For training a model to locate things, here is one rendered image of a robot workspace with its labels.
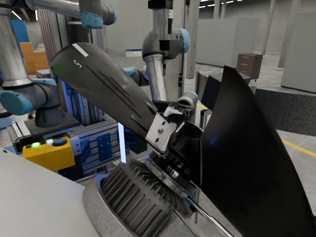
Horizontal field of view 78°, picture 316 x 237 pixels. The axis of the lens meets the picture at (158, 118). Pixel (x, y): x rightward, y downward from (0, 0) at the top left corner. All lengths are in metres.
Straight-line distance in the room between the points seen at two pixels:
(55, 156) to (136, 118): 0.48
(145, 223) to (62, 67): 0.32
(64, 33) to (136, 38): 1.29
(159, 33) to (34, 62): 9.29
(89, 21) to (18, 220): 0.63
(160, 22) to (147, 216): 0.39
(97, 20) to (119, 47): 1.60
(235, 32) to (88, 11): 9.66
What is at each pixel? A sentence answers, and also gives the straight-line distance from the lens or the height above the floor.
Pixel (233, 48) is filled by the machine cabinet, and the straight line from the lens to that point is 10.31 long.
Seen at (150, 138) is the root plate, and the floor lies 1.25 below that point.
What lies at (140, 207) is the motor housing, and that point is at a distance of 0.42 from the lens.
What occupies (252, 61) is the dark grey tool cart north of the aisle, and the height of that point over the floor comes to 0.69.
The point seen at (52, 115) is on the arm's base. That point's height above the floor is 1.09.
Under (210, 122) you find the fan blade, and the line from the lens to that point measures 0.31.
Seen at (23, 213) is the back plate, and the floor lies 1.24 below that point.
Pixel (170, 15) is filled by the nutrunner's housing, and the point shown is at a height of 1.50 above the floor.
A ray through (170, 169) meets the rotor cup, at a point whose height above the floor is 1.19.
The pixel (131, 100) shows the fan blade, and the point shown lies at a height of 1.33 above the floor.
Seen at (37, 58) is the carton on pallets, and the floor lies 0.63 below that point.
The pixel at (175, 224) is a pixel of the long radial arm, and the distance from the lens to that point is 0.42.
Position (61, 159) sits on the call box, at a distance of 0.85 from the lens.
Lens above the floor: 1.46
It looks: 23 degrees down
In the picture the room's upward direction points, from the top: straight up
